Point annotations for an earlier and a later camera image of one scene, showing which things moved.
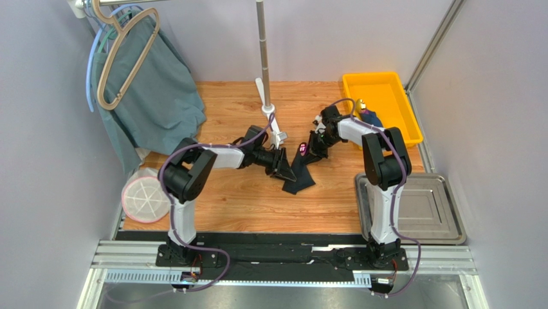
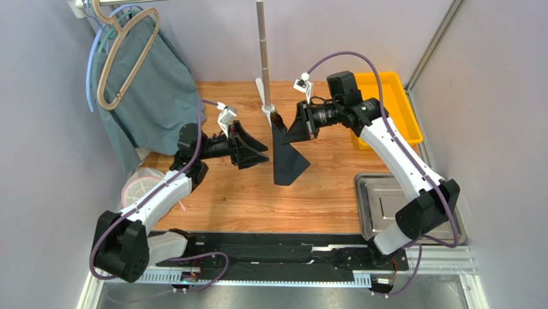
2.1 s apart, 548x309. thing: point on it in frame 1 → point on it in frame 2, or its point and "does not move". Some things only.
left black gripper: (280, 166) → (242, 156)
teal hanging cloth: (146, 93) does not move
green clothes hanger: (111, 33) does not move
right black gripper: (319, 145) → (309, 121)
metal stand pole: (264, 62) does not move
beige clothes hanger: (103, 102) does not move
